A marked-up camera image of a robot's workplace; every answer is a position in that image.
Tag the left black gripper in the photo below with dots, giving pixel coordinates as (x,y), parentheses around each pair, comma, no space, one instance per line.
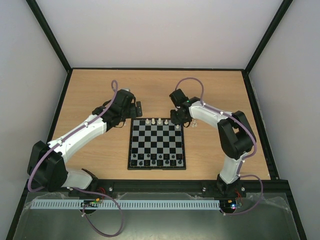
(134,114)

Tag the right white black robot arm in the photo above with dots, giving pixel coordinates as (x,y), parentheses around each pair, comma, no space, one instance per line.
(236,137)

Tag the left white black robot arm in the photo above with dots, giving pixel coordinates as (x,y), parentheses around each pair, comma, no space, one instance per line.
(47,165)

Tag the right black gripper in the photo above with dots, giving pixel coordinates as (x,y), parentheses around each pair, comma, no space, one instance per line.
(178,117)

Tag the grey slotted cable duct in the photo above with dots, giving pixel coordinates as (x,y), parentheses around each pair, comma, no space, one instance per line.
(77,204)

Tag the black and silver chessboard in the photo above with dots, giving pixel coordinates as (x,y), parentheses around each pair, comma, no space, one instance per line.
(156,139)

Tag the black aluminium frame rail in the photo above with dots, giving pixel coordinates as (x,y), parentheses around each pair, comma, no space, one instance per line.
(203,188)

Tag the black chess pieces row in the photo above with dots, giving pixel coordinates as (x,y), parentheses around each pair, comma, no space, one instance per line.
(156,160)

